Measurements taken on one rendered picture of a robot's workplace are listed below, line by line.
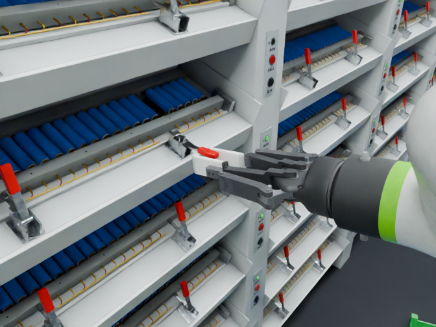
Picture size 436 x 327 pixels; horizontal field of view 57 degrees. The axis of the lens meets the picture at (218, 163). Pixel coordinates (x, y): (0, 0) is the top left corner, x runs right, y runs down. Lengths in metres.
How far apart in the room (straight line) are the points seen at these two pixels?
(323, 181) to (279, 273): 0.83
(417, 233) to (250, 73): 0.43
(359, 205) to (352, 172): 0.04
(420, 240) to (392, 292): 1.35
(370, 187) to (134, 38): 0.34
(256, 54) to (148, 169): 0.28
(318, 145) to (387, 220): 0.73
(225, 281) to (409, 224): 0.61
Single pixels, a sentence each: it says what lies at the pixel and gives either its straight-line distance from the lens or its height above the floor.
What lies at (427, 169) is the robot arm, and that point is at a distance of 0.34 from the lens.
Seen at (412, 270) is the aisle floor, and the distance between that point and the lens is 1.93.
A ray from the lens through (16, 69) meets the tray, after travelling 0.47.
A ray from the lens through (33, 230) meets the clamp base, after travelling 0.55.
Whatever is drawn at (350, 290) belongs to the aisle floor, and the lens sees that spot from 1.75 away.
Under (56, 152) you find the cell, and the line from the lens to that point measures 0.61.
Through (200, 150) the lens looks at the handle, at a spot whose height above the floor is 0.93.
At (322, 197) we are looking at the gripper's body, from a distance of 0.49.
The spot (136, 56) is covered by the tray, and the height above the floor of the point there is 1.09.
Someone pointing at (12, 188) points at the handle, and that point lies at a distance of 0.52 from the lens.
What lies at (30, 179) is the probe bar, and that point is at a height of 0.95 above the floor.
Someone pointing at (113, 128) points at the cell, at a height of 0.96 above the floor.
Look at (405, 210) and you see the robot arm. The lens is 0.45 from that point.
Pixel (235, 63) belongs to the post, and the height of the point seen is 1.01.
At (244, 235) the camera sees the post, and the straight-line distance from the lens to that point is 0.94.
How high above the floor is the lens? 1.22
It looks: 29 degrees down
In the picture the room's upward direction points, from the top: straight up
